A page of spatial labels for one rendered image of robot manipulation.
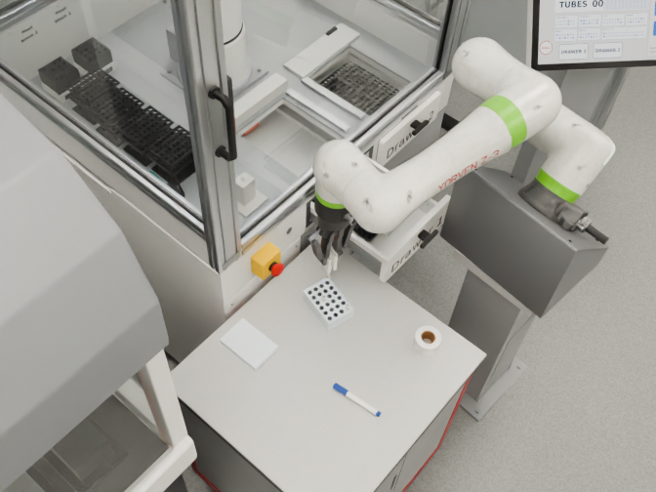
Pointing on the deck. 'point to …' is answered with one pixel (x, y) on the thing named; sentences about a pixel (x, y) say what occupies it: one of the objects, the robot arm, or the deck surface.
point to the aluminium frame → (207, 138)
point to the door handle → (226, 125)
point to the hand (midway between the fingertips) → (329, 260)
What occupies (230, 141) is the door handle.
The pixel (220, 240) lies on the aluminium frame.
